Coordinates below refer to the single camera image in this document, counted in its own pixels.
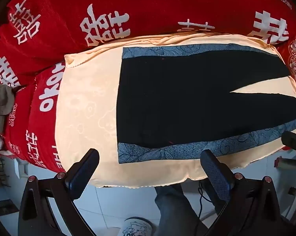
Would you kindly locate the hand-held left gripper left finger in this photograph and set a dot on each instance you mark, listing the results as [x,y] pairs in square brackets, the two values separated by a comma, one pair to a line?
[81,175]

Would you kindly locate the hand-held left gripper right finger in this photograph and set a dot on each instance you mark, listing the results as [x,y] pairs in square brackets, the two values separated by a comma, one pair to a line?
[216,174]

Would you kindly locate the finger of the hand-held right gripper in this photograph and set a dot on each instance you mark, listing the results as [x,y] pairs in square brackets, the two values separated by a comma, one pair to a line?
[294,141]

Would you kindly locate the black pants with blue trim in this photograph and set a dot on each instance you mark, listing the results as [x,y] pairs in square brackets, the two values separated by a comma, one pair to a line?
[175,98]

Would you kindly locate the person's leg in jeans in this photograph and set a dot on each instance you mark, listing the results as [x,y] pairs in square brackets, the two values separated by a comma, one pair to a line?
[177,209]

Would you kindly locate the peach patterned cloth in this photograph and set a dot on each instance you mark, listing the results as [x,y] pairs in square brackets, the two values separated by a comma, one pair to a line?
[86,108]

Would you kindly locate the white printed slipper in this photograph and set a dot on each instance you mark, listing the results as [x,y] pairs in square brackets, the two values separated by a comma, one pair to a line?
[135,227]

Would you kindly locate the beige cloth bundle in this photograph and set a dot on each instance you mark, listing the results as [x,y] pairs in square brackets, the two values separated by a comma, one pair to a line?
[0,100]

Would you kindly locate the red printed blanket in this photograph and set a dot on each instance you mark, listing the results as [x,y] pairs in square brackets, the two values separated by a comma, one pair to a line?
[143,9]

